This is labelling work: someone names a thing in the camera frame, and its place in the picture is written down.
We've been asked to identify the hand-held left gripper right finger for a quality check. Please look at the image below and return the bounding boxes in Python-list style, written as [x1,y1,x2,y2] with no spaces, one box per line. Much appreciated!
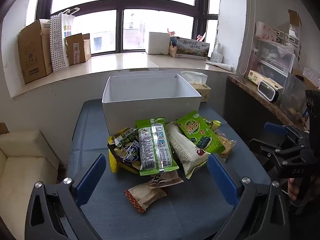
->
[207,154,290,240]

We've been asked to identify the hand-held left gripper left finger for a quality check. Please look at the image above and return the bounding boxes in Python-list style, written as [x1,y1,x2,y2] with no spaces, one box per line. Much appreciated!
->
[25,154,107,240]

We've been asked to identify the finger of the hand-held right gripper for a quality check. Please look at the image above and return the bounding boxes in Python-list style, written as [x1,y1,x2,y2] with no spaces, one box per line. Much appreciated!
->
[264,122,310,153]
[248,139,300,173]

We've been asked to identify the yellow noodle snack packet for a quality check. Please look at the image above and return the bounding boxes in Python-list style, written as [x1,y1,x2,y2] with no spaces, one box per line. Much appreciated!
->
[214,129,237,162]

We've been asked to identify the black potato chip bag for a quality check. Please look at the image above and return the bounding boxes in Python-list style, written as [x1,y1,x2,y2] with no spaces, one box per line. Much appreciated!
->
[107,140,142,173]

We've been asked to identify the long white snack packet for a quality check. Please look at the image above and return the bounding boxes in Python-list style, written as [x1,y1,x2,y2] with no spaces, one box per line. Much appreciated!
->
[165,122,211,180]

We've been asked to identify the small green snack packet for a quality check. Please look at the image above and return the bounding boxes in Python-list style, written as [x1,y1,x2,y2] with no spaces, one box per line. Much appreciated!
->
[204,119,222,132]

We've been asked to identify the brown and white packet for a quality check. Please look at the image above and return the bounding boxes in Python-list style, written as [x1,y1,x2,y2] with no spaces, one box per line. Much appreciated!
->
[149,170,184,189]

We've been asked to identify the green seaweed packet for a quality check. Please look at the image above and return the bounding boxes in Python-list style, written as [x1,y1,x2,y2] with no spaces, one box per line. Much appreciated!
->
[174,110,225,155]

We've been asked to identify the brown packet with checked edge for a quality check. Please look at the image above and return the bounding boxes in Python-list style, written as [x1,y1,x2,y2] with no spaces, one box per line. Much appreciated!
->
[124,183,170,213]

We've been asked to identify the green packet with silver seam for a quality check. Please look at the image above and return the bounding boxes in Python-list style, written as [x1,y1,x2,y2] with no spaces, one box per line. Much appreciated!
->
[135,117,179,177]

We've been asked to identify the person's right hand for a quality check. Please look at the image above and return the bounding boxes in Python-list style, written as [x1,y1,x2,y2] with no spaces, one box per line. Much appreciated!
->
[287,177,302,201]

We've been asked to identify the dark cabinet with marble top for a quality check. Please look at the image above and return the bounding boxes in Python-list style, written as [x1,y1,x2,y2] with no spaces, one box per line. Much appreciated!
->
[226,75,310,160]

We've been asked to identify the clear plastic container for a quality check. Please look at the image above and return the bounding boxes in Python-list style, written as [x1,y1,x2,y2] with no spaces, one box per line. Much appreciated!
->
[279,73,310,123]

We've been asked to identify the white rounded device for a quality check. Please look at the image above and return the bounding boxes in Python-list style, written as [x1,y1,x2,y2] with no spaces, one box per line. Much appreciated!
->
[257,81,279,102]

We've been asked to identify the cream tissue pack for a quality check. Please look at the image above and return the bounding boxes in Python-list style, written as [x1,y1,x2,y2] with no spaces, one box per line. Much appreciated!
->
[248,70,283,90]

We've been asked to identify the blue tablecloth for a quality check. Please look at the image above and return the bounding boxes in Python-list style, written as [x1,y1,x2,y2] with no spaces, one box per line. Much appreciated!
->
[67,99,272,240]

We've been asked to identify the cream sofa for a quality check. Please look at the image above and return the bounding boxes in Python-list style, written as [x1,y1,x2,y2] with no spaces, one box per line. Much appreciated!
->
[0,130,60,230]

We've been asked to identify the clear plastic drawer organizer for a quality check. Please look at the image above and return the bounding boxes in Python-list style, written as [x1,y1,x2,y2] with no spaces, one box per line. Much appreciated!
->
[254,39,295,78]

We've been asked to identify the tan tissue box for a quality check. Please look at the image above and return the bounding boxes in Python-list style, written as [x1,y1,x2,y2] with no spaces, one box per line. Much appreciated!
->
[180,71,212,102]

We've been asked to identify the white tube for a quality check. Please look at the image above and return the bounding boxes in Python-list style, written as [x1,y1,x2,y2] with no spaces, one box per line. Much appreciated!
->
[205,61,233,71]

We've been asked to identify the small white drawer unit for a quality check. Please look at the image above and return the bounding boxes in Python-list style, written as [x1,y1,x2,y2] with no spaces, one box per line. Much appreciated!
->
[276,30,300,47]

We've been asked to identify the white bottle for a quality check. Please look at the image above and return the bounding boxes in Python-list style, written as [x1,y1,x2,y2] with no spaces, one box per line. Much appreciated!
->
[211,42,223,64]

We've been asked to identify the pink patterned pack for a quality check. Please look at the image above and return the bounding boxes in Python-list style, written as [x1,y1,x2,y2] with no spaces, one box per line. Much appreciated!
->
[255,21,280,42]

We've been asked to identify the landscape printed box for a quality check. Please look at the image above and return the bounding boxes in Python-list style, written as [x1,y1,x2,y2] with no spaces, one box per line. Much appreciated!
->
[175,37,210,60]

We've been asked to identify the small cardboard box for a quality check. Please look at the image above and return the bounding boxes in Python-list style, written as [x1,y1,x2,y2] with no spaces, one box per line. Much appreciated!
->
[65,33,92,66]

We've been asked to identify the polka dot paper bag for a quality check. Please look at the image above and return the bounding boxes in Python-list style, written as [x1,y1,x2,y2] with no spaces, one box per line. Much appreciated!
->
[49,12,69,72]

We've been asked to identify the large cardboard box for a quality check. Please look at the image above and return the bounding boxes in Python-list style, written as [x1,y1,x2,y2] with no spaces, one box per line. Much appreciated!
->
[18,19,53,84]

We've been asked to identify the white foam box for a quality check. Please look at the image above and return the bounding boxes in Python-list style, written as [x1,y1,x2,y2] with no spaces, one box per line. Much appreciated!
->
[146,32,171,55]

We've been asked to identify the white hanging cord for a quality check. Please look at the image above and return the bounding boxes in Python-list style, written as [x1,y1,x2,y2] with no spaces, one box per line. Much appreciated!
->
[237,0,257,75]

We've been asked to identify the dark window frame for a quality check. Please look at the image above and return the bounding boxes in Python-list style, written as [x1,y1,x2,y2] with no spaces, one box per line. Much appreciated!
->
[37,0,220,55]

